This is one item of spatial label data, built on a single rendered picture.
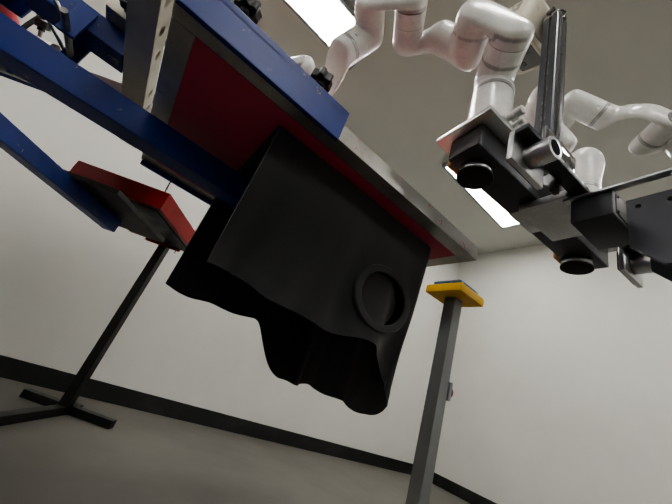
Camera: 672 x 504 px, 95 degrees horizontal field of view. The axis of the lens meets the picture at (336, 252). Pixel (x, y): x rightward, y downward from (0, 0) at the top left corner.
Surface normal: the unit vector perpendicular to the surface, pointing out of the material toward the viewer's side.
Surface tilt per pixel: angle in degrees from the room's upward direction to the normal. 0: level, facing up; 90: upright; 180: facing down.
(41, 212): 90
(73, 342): 90
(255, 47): 90
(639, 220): 90
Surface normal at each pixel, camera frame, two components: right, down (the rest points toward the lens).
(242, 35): 0.59, -0.15
